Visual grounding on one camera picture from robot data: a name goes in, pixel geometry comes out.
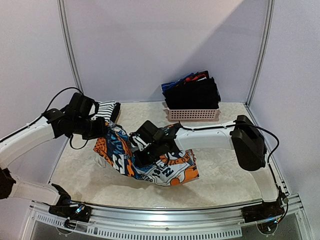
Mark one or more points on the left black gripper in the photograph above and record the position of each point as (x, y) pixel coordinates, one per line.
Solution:
(102, 130)

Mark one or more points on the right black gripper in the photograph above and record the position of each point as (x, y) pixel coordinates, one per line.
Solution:
(144, 158)

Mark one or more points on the black white striped tank top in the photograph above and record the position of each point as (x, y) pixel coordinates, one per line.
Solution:
(105, 110)

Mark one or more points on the colourful printed clothes pile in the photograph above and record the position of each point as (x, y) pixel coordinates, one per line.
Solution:
(172, 167)

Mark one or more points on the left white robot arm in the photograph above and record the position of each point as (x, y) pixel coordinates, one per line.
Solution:
(76, 118)

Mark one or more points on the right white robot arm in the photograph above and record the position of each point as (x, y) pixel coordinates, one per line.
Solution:
(245, 139)

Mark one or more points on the pink plastic laundry basket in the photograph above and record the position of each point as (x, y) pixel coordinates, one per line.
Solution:
(191, 115)

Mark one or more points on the folded black shirt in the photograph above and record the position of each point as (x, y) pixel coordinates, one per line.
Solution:
(115, 112)

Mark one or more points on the blue folded garment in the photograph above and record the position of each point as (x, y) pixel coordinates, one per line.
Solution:
(169, 85)

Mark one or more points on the folded black garment in basket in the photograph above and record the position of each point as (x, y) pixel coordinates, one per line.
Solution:
(194, 95)

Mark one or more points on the red black plaid garment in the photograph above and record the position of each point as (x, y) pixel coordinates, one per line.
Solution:
(199, 76)

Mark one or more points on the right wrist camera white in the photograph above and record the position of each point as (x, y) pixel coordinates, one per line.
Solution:
(137, 143)

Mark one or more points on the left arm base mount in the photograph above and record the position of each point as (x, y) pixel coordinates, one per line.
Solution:
(70, 211)

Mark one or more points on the aluminium front rail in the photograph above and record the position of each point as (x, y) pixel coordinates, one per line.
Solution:
(210, 223)

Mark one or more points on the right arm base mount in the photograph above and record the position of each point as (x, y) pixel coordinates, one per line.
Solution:
(266, 215)

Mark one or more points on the right aluminium frame post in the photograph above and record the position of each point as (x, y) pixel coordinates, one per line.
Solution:
(262, 52)

